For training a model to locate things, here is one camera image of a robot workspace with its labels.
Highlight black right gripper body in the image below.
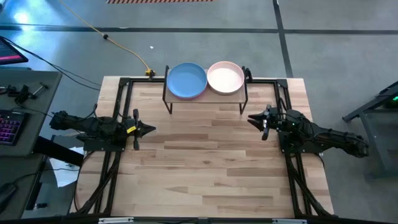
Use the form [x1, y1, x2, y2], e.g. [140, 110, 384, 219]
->
[261, 104, 282, 142]

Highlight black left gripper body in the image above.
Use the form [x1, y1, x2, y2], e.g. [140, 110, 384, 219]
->
[125, 108, 143, 151]

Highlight pale pink plate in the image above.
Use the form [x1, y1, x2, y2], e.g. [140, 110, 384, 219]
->
[206, 60, 245, 96]

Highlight blue plate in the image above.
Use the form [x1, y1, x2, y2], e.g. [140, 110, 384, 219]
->
[166, 62, 208, 100]

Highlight wooden shelf with black legs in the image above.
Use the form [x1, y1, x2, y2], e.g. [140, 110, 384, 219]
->
[161, 64, 249, 115]

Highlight black slanted bar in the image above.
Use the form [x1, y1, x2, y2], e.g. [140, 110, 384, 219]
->
[32, 136, 85, 167]

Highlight white paper sheet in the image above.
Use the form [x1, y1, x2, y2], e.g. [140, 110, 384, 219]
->
[49, 146, 85, 188]

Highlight black metal cart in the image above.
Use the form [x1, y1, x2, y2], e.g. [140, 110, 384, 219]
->
[341, 80, 398, 181]

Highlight grey side desk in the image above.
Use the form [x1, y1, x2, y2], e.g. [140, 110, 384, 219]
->
[0, 67, 63, 220]

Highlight black clamp tool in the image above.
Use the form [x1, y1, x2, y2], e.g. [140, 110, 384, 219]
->
[0, 82, 50, 105]

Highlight black backlit keyboard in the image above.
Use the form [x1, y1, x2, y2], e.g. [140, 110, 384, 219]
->
[0, 109, 27, 146]

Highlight black computer mouse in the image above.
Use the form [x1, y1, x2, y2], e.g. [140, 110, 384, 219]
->
[0, 183, 18, 208]

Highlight black computer monitor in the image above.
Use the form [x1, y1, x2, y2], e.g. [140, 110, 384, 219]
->
[0, 35, 29, 66]

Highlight black aluminium table frame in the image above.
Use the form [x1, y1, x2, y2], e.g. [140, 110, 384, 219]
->
[70, 76, 335, 218]

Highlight yellow floor cable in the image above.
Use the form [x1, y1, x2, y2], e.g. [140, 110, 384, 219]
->
[60, 0, 155, 76]

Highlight black cable bundle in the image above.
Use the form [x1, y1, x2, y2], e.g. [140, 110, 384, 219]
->
[72, 151, 122, 216]
[287, 154, 332, 217]

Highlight silver bracket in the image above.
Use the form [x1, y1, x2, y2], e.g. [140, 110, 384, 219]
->
[98, 217, 135, 224]
[272, 218, 308, 224]

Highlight black floor cable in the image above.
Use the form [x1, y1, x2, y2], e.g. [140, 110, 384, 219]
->
[0, 35, 103, 91]

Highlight black table edge rail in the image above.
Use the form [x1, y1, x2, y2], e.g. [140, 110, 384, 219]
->
[0, 213, 398, 224]

